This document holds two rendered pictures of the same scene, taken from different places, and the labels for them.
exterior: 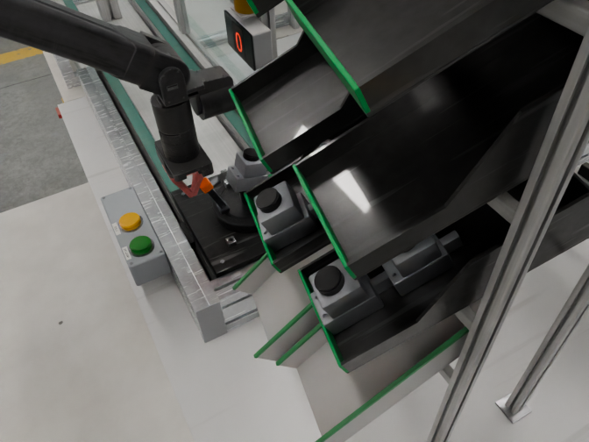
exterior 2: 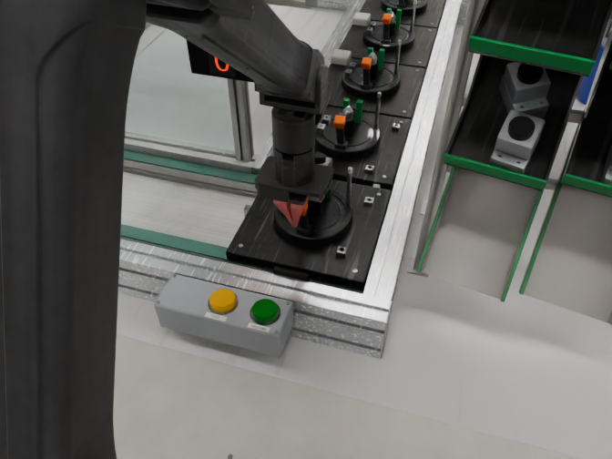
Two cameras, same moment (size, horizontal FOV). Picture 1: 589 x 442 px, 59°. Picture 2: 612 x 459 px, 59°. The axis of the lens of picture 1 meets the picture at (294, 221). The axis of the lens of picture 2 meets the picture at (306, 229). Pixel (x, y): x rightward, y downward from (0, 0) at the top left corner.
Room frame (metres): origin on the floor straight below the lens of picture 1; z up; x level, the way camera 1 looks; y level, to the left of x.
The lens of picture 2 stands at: (0.25, 0.61, 1.63)
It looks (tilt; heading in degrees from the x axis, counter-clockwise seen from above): 44 degrees down; 313
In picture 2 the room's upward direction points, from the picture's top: straight up
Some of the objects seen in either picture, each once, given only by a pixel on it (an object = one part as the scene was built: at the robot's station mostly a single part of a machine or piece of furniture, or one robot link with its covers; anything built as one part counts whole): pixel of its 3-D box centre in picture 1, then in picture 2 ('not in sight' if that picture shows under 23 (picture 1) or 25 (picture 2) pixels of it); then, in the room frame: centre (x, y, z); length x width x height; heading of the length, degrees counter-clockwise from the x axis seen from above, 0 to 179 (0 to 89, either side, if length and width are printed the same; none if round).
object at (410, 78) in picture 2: not in sight; (372, 67); (0.95, -0.36, 1.01); 0.24 x 0.24 x 0.13; 26
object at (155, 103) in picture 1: (176, 110); (294, 124); (0.68, 0.17, 1.23); 0.07 x 0.06 x 0.07; 117
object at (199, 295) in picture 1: (138, 173); (140, 267); (0.90, 0.35, 0.91); 0.89 x 0.06 x 0.11; 26
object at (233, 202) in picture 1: (249, 203); (313, 214); (0.72, 0.09, 0.98); 0.14 x 0.14 x 0.02
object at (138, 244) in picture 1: (141, 246); (265, 311); (0.64, 0.29, 0.96); 0.04 x 0.04 x 0.02
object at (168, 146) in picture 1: (180, 143); (294, 164); (0.68, 0.18, 1.17); 0.10 x 0.07 x 0.07; 27
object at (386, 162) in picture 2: not in sight; (347, 122); (0.84, -0.14, 1.01); 0.24 x 0.24 x 0.13; 26
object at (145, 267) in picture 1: (134, 233); (225, 313); (0.71, 0.32, 0.93); 0.21 x 0.07 x 0.06; 26
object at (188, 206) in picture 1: (250, 210); (312, 222); (0.72, 0.09, 0.96); 0.24 x 0.24 x 0.02; 26
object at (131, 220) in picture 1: (131, 222); (222, 301); (0.71, 0.32, 0.96); 0.04 x 0.04 x 0.02
